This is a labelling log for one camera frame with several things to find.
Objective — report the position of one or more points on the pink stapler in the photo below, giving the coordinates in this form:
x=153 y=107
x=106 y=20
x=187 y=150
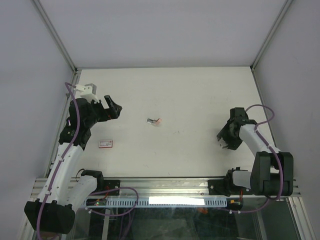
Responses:
x=154 y=122

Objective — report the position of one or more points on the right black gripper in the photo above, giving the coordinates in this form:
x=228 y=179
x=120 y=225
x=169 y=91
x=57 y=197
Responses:
x=233 y=143

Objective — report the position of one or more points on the aluminium mounting rail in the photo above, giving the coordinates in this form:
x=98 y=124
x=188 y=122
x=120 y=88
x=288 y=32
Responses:
x=176 y=186

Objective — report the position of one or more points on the white slotted cable duct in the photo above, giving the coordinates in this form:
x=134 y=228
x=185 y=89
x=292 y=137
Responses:
x=158 y=202

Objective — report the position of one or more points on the aluminium frame post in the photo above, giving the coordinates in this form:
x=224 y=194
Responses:
x=271 y=33
x=54 y=34

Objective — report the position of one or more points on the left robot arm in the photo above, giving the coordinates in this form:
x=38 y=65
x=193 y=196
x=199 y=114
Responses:
x=55 y=208

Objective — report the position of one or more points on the red white staple box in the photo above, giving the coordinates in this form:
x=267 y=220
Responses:
x=105 y=144

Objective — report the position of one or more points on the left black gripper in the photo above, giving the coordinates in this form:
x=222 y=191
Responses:
x=108 y=114

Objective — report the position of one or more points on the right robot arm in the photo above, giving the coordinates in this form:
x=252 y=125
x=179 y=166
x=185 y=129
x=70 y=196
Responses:
x=272 y=173

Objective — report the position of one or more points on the left aluminium frame post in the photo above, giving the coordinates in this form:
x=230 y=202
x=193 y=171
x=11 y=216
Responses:
x=54 y=34

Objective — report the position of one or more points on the right aluminium frame post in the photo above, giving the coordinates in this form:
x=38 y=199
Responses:
x=271 y=33

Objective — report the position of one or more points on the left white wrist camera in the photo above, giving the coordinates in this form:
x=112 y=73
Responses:
x=87 y=92

